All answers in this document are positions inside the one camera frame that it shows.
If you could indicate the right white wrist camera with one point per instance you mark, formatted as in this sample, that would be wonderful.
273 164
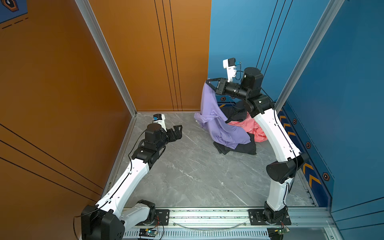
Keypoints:
230 66

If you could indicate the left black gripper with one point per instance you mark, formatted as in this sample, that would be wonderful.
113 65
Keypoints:
177 134

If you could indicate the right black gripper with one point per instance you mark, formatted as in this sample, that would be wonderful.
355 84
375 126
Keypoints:
223 85

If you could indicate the left aluminium corner post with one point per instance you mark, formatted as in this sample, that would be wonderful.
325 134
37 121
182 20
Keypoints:
104 49

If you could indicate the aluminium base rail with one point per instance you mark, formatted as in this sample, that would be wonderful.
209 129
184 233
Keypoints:
232 223

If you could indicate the black mounting plate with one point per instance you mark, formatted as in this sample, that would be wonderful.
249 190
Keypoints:
258 218
163 215

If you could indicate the black jeans upper garment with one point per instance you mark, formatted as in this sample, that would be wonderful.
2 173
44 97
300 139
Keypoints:
235 112

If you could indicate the dark grey folded garment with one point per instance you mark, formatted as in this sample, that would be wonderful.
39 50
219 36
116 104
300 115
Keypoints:
249 148

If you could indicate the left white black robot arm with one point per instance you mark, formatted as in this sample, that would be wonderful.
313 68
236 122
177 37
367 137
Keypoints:
107 219

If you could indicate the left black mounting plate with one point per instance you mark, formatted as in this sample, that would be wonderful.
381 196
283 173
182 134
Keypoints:
163 215

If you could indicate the right small circuit board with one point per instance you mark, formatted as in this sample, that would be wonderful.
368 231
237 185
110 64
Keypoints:
277 233

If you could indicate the purple cloth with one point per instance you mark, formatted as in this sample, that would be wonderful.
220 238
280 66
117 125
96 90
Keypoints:
213 120

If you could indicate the aluminium corner post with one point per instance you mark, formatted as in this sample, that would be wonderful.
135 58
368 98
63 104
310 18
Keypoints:
315 39
104 49

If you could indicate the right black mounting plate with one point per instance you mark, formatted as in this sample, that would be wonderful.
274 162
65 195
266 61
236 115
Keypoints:
258 218

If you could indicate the right aluminium corner post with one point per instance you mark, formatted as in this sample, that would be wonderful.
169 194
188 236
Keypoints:
315 39

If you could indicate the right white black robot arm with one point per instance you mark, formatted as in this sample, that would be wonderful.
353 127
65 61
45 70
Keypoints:
261 108

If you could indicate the small circuit board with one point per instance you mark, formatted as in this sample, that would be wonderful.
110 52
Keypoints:
148 234
277 233

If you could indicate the left small circuit board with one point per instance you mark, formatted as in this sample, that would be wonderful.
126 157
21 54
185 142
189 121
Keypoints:
148 234

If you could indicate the pink patterned cloth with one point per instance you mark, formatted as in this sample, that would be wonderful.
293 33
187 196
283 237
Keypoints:
252 127

